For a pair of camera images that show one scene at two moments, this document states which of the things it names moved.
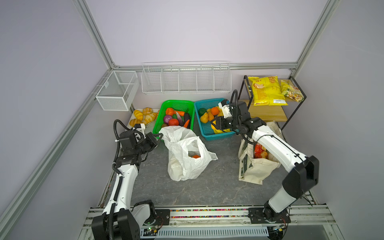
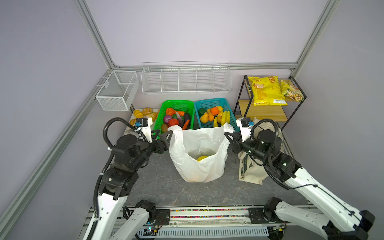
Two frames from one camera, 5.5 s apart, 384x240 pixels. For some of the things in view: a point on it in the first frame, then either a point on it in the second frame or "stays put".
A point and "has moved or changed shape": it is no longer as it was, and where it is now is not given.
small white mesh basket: (119, 90) stays put
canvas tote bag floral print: (255, 170) stays put
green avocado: (201, 111) stays put
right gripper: (220, 123) → (238, 137)
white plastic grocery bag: (188, 156) has moved or changed shape
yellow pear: (204, 118) stays put
